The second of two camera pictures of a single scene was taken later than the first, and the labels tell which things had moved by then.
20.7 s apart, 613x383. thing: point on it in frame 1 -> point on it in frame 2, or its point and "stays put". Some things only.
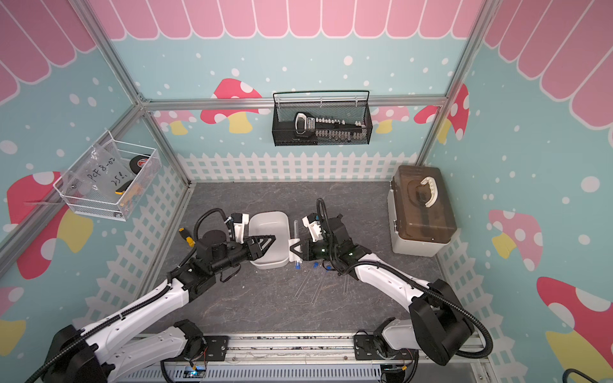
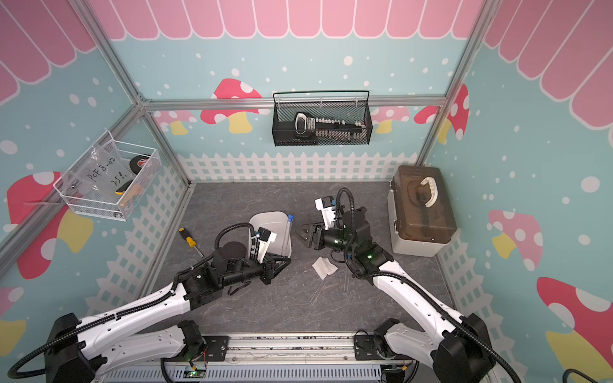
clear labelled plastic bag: [101, 176] stays put
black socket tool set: [329, 129] stays put
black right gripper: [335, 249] -> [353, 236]
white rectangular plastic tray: [272, 223] stays put
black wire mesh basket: [322, 124] stays put
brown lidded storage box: [421, 212] stays put
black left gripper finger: [255, 251] -> [280, 263]
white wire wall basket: [111, 180] stays put
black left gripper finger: [269, 238] -> [274, 258]
